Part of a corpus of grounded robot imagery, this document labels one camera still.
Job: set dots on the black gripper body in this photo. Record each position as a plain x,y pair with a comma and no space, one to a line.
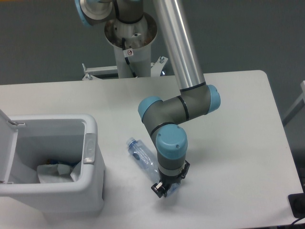
169,177

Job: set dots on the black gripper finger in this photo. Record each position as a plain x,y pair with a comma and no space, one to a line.
159,189
172,189

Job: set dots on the clear blue plastic bottle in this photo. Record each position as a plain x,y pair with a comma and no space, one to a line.
145,159

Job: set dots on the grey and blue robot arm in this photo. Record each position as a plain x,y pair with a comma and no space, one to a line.
161,118

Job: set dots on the white plastic trash can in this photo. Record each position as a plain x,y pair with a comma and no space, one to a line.
48,139

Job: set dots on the crumpled white paper in bin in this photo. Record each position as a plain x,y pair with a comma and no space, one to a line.
58,173

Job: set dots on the black device at table edge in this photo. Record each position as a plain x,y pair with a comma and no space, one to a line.
297,204

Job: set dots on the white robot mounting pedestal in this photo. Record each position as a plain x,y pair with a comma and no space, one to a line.
132,49

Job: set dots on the white metal frame at right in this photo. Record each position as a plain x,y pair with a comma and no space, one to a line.
296,107

